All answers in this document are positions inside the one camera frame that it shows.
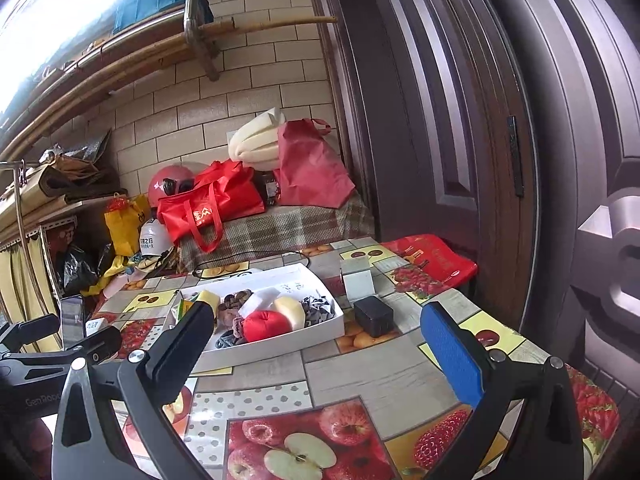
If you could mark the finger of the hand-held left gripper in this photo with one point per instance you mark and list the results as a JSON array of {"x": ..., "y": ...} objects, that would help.
[
  {"x": 102, "y": 344},
  {"x": 30, "y": 330}
]

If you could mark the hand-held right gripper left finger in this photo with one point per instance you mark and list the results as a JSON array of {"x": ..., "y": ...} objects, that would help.
[{"x": 180, "y": 345}]

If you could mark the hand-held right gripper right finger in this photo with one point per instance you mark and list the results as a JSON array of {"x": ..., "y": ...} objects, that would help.
[{"x": 450, "y": 355}]

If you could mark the red plush toy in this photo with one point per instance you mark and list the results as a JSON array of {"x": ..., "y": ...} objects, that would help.
[{"x": 265, "y": 325}]

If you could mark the yellow round sponge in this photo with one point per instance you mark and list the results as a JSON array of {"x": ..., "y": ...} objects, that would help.
[{"x": 292, "y": 310}]

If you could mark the white cardboard box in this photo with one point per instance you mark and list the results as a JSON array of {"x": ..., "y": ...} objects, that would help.
[{"x": 310, "y": 337}]

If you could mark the white tissue pack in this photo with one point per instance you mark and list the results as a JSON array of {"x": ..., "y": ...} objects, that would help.
[{"x": 97, "y": 325}]

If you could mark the yellow drink carton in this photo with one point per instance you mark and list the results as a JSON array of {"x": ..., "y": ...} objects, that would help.
[{"x": 182, "y": 307}]

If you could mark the smartphone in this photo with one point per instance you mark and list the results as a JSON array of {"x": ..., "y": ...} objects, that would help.
[{"x": 72, "y": 320}]

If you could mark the yellow curtain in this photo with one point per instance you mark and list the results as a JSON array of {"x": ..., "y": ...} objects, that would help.
[{"x": 30, "y": 280}]

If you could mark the grey scrunchie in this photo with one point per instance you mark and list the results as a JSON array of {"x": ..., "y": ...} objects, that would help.
[{"x": 230, "y": 340}]

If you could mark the yellow sponge piece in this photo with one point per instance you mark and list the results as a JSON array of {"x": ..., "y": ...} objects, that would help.
[{"x": 210, "y": 302}]

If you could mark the yellow cloth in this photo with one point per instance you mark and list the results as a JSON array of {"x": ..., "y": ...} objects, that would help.
[{"x": 107, "y": 275}]

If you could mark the brown scrunchie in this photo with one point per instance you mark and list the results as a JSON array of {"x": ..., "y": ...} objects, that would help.
[{"x": 235, "y": 302}]

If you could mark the black plastic bag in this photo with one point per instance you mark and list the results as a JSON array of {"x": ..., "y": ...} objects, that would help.
[{"x": 75, "y": 270}]

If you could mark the black power adapter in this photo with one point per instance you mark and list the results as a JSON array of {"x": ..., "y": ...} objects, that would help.
[{"x": 372, "y": 315}]

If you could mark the white foam wedge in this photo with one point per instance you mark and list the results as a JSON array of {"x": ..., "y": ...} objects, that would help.
[{"x": 260, "y": 301}]

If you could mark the red printed gift bag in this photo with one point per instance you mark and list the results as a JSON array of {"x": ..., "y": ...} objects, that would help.
[{"x": 430, "y": 260}]

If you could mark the fruit printed tablecloth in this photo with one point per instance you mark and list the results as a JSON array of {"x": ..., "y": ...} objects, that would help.
[{"x": 350, "y": 370}]

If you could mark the metal shelf rack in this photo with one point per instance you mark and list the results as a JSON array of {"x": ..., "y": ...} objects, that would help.
[{"x": 50, "y": 225}]

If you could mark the white helmet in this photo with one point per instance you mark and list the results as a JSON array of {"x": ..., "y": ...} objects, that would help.
[{"x": 152, "y": 240}]

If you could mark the white plastic stand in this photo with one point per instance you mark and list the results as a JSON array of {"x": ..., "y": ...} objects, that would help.
[{"x": 360, "y": 285}]

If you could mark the metal pole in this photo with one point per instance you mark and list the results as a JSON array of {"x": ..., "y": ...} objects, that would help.
[{"x": 20, "y": 210}]

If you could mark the yellow paper bag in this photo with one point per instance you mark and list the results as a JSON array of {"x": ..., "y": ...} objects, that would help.
[{"x": 122, "y": 225}]

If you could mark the black white patterned cloth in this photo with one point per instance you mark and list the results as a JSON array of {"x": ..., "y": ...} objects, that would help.
[{"x": 320, "y": 310}]

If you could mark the red tote bag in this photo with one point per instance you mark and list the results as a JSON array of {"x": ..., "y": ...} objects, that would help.
[{"x": 215, "y": 200}]

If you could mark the pink helmet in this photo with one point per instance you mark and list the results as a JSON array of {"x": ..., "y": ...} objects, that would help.
[{"x": 162, "y": 180}]

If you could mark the plaid blanket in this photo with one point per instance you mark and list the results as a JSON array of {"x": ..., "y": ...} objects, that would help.
[{"x": 300, "y": 225}]

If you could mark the dark object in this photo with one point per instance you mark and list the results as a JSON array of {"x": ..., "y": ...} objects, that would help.
[{"x": 267, "y": 187}]

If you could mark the black door plate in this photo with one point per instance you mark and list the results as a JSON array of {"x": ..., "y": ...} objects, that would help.
[{"x": 515, "y": 155}]

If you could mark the red nonwoven bag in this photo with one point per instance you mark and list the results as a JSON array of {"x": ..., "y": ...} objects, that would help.
[{"x": 310, "y": 170}]

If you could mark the cream foam roll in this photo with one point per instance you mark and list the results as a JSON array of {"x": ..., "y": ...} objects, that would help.
[{"x": 255, "y": 140}]

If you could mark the brown door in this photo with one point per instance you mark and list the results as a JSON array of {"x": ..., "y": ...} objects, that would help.
[{"x": 450, "y": 85}]

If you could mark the bamboo poles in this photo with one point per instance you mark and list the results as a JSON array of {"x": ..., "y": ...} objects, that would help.
[{"x": 150, "y": 60}]

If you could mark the blue plastic crate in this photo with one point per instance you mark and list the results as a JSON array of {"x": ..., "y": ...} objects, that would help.
[{"x": 150, "y": 0}]

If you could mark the wooden wall bracket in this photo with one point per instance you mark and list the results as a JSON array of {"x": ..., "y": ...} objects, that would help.
[{"x": 200, "y": 25}]

